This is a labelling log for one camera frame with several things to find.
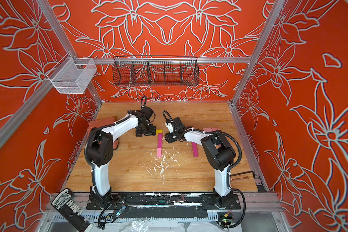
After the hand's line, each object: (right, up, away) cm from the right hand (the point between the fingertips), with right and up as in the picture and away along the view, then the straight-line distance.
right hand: (168, 134), depth 96 cm
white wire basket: (-63, +39, -5) cm, 74 cm away
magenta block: (-6, -6, -1) cm, 8 cm away
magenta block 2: (+18, -10, -4) cm, 21 cm away
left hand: (-12, +2, -1) cm, 13 cm away
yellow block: (-7, +2, +5) cm, 9 cm away
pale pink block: (-6, -10, -6) cm, 14 cm away
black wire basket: (-10, +45, +3) cm, 46 cm away
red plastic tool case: (-49, +8, +7) cm, 50 cm away
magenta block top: (-6, -3, +2) cm, 7 cm away
